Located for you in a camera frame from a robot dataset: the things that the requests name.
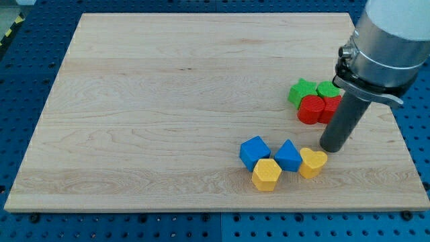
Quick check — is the blue triangle block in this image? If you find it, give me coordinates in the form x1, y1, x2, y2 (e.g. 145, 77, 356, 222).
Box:
274, 139, 302, 172

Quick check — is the yellow heart block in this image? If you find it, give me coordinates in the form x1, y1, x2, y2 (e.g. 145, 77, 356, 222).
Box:
298, 148, 328, 179

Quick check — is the green star block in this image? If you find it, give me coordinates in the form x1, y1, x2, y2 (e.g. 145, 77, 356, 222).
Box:
288, 78, 317, 110

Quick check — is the blue cube block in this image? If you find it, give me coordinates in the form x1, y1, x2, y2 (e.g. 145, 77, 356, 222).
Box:
239, 136, 271, 172

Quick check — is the yellow hexagon block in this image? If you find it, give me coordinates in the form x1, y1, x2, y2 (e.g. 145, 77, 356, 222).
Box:
251, 159, 282, 192

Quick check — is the light wooden board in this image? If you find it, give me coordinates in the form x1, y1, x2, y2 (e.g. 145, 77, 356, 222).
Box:
5, 13, 429, 213

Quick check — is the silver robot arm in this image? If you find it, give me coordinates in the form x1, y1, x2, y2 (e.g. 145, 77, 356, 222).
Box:
320, 0, 429, 153

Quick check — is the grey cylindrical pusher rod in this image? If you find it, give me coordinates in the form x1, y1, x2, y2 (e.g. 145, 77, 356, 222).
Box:
320, 92, 370, 153

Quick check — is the green cylinder block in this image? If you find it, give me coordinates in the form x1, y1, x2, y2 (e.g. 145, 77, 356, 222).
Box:
316, 81, 340, 97

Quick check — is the red cylinder block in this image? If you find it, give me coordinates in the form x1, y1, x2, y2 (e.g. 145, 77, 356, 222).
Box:
297, 95, 325, 124

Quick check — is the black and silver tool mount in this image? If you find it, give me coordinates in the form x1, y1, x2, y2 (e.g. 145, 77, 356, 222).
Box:
333, 44, 417, 108

